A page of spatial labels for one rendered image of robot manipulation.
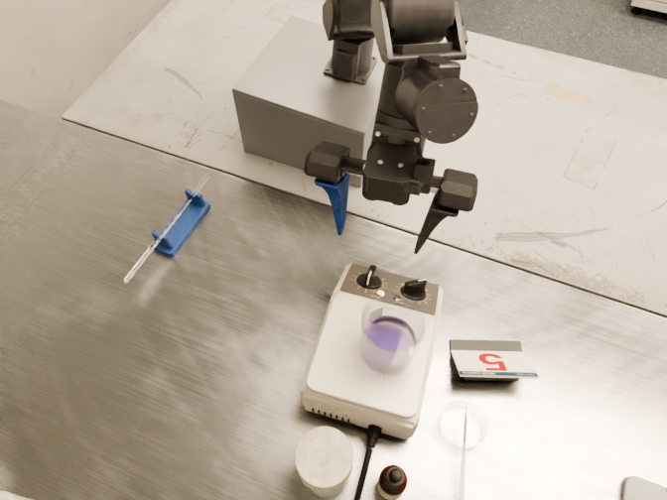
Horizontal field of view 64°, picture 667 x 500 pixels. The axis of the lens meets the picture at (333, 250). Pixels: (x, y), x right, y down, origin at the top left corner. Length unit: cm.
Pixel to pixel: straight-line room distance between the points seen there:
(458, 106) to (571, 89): 58
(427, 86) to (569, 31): 239
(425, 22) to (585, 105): 54
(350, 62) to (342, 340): 39
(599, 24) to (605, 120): 194
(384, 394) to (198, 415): 23
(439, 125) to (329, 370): 28
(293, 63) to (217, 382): 46
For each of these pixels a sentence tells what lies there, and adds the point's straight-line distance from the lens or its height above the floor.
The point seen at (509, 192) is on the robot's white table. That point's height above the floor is 90.
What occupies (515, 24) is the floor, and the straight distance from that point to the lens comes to 281.
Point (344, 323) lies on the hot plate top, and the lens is 61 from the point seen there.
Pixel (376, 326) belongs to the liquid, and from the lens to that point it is 58.
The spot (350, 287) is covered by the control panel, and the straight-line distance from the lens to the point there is 66.
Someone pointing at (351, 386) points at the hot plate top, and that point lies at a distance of 58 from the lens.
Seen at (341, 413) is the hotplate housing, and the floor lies 95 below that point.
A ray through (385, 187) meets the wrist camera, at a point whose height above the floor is 113.
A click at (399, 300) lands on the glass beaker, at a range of 55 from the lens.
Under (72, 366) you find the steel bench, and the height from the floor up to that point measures 90.
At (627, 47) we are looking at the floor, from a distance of 287.
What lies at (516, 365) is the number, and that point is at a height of 93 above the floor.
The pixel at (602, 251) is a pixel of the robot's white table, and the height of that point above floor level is 90.
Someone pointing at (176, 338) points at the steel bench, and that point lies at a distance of 72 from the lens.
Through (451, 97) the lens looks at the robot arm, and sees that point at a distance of 49.
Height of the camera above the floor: 154
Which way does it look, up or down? 58 degrees down
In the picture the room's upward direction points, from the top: straight up
